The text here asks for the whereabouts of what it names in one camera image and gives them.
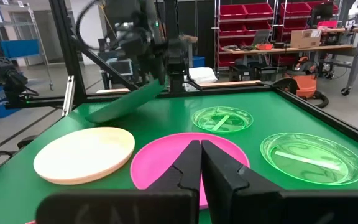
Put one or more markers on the brown cardboard box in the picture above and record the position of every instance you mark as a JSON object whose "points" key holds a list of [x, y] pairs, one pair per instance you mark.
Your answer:
{"points": [[304, 39]]}

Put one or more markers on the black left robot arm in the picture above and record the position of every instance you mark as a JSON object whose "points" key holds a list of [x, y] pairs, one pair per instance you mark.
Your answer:
{"points": [[177, 62]]}

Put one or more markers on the cream plastic plate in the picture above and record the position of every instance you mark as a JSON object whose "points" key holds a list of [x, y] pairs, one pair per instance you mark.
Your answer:
{"points": [[82, 155]]}

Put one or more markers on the coral plastic plate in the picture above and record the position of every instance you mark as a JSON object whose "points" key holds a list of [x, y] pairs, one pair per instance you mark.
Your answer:
{"points": [[31, 222]]}

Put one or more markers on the silver metal bracket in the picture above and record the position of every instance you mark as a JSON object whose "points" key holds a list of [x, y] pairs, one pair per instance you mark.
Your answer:
{"points": [[68, 96]]}

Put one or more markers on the dark green plastic plate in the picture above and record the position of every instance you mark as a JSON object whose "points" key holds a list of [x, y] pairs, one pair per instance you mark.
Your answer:
{"points": [[123, 104]]}

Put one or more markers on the orange shop vacuum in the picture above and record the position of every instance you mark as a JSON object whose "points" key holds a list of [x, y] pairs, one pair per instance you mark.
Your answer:
{"points": [[304, 84]]}

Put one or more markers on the small grey monitor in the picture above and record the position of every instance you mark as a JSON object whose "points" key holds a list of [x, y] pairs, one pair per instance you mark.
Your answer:
{"points": [[121, 67]]}

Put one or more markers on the pink bowl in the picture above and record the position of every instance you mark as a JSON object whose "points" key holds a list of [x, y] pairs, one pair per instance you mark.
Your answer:
{"points": [[157, 161]]}

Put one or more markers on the dark computer monitor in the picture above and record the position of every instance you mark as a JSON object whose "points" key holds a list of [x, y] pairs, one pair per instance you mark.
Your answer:
{"points": [[322, 11]]}

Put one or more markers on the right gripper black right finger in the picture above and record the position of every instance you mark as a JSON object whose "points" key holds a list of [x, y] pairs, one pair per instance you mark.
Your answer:
{"points": [[244, 202]]}

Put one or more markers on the grey laptop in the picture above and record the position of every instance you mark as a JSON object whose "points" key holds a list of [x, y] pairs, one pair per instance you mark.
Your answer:
{"points": [[261, 36]]}

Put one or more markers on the black equipment case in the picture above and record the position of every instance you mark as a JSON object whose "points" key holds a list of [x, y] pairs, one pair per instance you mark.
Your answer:
{"points": [[266, 73], [239, 73]]}

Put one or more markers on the black aluminium rig frame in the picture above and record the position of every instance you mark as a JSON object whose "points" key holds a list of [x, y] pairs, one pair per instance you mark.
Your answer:
{"points": [[68, 46]]}

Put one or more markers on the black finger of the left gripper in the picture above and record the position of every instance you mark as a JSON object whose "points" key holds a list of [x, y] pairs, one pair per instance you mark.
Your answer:
{"points": [[159, 70]]}

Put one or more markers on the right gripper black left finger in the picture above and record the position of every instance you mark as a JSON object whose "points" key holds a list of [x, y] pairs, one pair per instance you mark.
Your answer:
{"points": [[166, 205]]}

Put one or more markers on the metal shelf rack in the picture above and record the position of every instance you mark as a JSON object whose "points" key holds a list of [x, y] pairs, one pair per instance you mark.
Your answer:
{"points": [[40, 46]]}

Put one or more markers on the metal rack for bins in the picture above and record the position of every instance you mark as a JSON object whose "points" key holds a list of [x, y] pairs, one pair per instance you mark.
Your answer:
{"points": [[277, 31]]}

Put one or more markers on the black machine assembly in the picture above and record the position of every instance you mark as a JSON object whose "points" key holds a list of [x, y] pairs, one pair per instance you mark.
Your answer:
{"points": [[8, 74]]}

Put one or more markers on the light wooden board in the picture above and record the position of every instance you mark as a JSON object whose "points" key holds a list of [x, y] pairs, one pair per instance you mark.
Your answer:
{"points": [[228, 83]]}

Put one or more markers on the wooden top workbench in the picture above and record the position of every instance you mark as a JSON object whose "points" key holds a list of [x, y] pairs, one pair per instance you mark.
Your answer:
{"points": [[291, 49]]}

